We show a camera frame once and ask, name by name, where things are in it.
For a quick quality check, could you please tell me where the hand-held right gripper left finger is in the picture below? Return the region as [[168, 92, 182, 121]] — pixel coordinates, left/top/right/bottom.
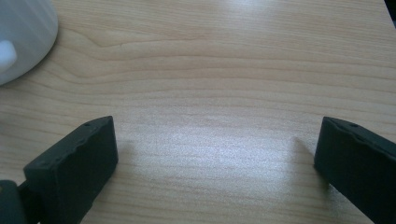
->
[[22, 116, 120, 224]]

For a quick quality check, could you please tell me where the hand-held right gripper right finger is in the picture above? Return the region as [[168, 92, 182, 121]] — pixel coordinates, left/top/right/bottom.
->
[[313, 116, 396, 224]]

